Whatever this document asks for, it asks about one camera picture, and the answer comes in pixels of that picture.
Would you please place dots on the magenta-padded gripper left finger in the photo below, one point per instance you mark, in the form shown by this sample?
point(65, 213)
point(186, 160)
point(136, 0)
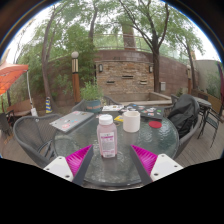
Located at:
point(60, 166)

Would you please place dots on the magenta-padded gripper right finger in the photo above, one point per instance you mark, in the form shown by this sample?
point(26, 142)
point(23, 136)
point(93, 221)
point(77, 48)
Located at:
point(165, 165)

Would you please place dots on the pink drink bottle white cap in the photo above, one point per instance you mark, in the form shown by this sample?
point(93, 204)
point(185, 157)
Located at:
point(107, 138)

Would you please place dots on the flat round red coaster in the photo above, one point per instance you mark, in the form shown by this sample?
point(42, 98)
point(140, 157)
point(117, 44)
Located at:
point(155, 124)

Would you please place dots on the silver laptop with stickers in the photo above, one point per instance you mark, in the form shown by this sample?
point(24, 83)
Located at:
point(71, 121)

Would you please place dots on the black backpack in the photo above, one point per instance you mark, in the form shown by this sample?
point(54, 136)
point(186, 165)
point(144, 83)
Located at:
point(183, 115)

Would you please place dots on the white cup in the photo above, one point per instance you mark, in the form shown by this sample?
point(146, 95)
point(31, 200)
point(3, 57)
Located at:
point(131, 122)

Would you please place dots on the black laptop with stickers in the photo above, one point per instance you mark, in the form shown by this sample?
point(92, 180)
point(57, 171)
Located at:
point(146, 111)

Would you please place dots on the white canopy pole weight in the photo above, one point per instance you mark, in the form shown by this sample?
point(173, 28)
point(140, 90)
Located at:
point(34, 112)

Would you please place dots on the blue yellow striped cone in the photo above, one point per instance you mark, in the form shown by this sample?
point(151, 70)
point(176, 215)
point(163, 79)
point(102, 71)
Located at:
point(48, 106)

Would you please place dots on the yellow card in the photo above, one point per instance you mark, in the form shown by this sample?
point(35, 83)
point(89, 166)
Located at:
point(118, 118)

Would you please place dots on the dark metal chair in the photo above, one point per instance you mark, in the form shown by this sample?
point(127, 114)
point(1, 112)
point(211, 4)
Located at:
point(213, 120)

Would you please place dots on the wooden bench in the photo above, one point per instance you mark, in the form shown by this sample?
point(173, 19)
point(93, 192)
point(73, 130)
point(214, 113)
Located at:
point(20, 106)

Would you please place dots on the dark round side table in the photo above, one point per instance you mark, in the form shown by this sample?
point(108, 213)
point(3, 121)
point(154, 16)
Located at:
point(204, 101)

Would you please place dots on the white printed magazine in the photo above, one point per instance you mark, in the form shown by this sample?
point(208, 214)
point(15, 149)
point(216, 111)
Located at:
point(112, 108)

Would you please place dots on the potted green plant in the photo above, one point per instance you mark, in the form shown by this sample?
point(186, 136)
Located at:
point(91, 95)

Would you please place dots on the orange canopy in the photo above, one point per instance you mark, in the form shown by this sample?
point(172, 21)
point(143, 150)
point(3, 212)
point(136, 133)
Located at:
point(11, 76)

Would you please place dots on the grey wall box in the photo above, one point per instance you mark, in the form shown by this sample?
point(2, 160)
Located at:
point(162, 86)

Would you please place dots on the wooden lamp post globe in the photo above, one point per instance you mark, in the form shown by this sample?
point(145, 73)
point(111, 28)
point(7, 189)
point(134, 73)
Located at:
point(189, 81)
point(76, 83)

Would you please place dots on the black wall lamp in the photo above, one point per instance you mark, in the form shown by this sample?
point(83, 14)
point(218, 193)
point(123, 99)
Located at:
point(150, 69)
point(100, 68)

